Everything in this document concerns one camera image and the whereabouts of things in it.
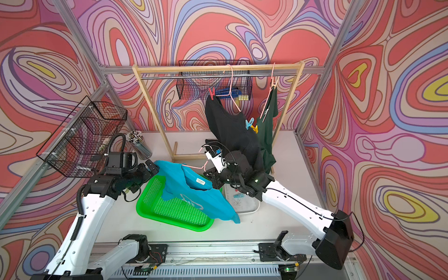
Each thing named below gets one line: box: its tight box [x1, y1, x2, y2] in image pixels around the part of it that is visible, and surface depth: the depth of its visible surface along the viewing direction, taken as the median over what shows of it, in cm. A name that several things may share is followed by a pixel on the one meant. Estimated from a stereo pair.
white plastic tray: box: [222, 183, 261, 215], surface depth 89 cm
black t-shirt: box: [204, 95, 267, 170], surface depth 64 cm
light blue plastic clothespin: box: [233, 193, 245, 199], surface depth 92 cm
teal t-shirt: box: [154, 160, 241, 224], surface depth 75 cm
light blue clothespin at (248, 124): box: [245, 117, 255, 131], surface depth 61 cm
